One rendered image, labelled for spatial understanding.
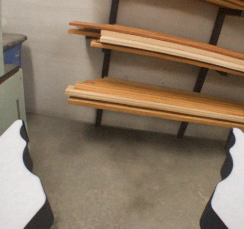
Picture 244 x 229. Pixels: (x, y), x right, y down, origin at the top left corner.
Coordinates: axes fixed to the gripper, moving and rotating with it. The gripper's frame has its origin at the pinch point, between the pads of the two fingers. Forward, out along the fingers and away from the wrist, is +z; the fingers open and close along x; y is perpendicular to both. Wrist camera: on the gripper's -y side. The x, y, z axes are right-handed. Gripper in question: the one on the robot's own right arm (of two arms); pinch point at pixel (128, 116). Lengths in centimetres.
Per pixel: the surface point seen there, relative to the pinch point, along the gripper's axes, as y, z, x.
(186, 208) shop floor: 132, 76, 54
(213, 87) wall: 68, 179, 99
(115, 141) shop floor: 124, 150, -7
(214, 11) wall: -11, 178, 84
